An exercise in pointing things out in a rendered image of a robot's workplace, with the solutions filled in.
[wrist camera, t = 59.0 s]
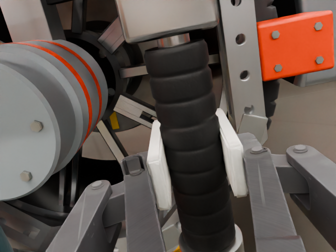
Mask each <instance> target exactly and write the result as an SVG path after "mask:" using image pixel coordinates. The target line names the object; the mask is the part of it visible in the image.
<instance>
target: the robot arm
mask: <svg viewBox="0 0 336 252"><path fill-rule="evenodd" d="M215 114H216V115H217V116H218V120H219V127H220V129H219V131H220V135H219V137H220V140H221V144H222V151H223V160H224V164H225V171H226V173H227V176H228V179H229V182H230V185H231V188H232V191H233V194H234V196H236V197H237V198H240V197H247V194H249V196H250V204H251V212H252V220H253V228H254V236H255V245H256V252H306V249H305V246H304V243H303V240H302V238H301V236H300V235H297V233H296V230H295V227H294V224H293V220H292V217H291V214H290V211H289V208H288V205H287V201H286V198H285V195H284V193H289V194H290V197H291V199H292V200H293V201H294V202H295V204H296V205H297V206H298V207H299V208H300V210H301V211H302V212H303V213H304V214H305V216H306V217H307V218H308V219H309V220H310V222H311V223H312V224H313V225H314V226H315V228H316V229H317V230H318V231H319V232H320V234H321V235H322V236H323V237H324V238H325V240H326V241H327V242H328V243H329V244H330V246H331V247H332V248H333V249H334V250H335V252H336V164H335V163H334V162H333V161H331V160H330V159H329V158H327V157H326V156H324V155H323V154H322V153H320V152H319V151H318V150H316V149H315V148H313V147H311V146H309V145H305V144H302V145H301V144H298V145H293V146H290V147H289V148H287V150H286V154H271V151H270V149H269V148H267V147H263V146H261V144H260V143H259V142H258V140H257V139H256V137H255V136H254V135H253V134H251V133H249V132H247V133H241V134H236V133H235V131H234V129H233V127H232V126H231V124H230V122H229V120H228V118H227V117H226V115H225V113H224V111H223V109H221V108H217V111H216V113H215ZM160 125H161V123H160V122H159V121H158V120H154V122H153V124H152V130H151V136H150V143H149V149H148V151H145V152H140V153H137V154H133V155H129V156H127V157H125V158H123V159H122V160H121V161H120V166H121V169H122V173H123V180H124V181H122V182H120V183H117V184H114V185H112V186H111V184H110V182H109V181H108V180H97V181H95V182H92V183H91V184H89V185H88V186H87V187H86V188H85V190H84V191H83V193H82V195H81V196H80V198H79V199H78V201H77V202H76V204H75V206H74V207H73V209H72V210H71V212H70V213H69V215H68V217H67V218H66V220H65V221H64V223H63V224H62V226H61V228H60V229H59V231H58V232H57V234H56V235H55V237H54V239H53V240H52V242H51V243H50V245H49V247H48V248H47V250H46V251H45V252H114V249H115V246H116V243H117V240H118V237H119V234H120V231H121V228H122V221H125V223H126V245H127V252H167V250H166V246H165V241H164V237H163V233H162V228H161V224H160V219H159V215H158V211H157V209H159V210H160V211H163V210H169V209H170V207H172V193H171V177H170V169H169V168H170V167H169V166H168V163H167V158H166V154H165V145H164V144H163V140H162V137H161V133H160ZM248 188H249V189H248ZM156 205H157V207H156Z"/></svg>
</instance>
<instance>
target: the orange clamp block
mask: <svg viewBox="0 0 336 252"><path fill-rule="evenodd" d="M256 27H257V37H258V47H259V57H260V67H261V77H262V81H264V82H266V81H271V80H276V79H282V78H287V77H292V76H297V75H303V74H308V73H313V72H318V71H324V70H329V69H332V68H333V67H334V65H335V64H334V21H333V12H332V11H331V10H324V11H312V12H303V13H298V14H293V15H289V16H284V17H279V18H274V19H269V20H264V21H259V22H256Z"/></svg>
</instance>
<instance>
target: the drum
mask: <svg viewBox="0 0 336 252"><path fill-rule="evenodd" d="M107 103H108V86H107V81H106V78H105V75H104V73H103V71H102V69H101V68H100V66H99V64H98V63H97V62H96V60H95V59H94V58H93V57H92V56H91V55H90V54H89V53H88V52H87V51H85V50H84V49H83V48H81V47H79V46H78V45H76V44H74V43H71V42H69V41H65V40H62V39H58V40H47V39H39V40H28V41H21V42H10V43H3V44H0V201H10V200H15V199H19V198H22V197H24V196H27V195H29V194H31V193H33V192H35V191H36V190H37V189H39V188H40V187H41V186H42V185H43V184H44V183H45V182H46V181H47V180H48V179H49V178H50V177H51V175H53V174H55V173H57V172H58V171H60V170H61V169H62V168H64V167H65V166H66V165H67V164H68V163H69V162H70V161H71V159H72V158H73V157H74V155H75V154H76V153H77V152H78V150H79V149H80V148H81V146H82V145H83V144H84V142H85V140H86V139H87V138H88V137H89V135H90V134H91V133H92V131H93V130H94V129H95V127H96V125H97V124H98V123H99V121H100V120H101V118H102V117H103V115H104V113H105V110H106V107H107Z"/></svg>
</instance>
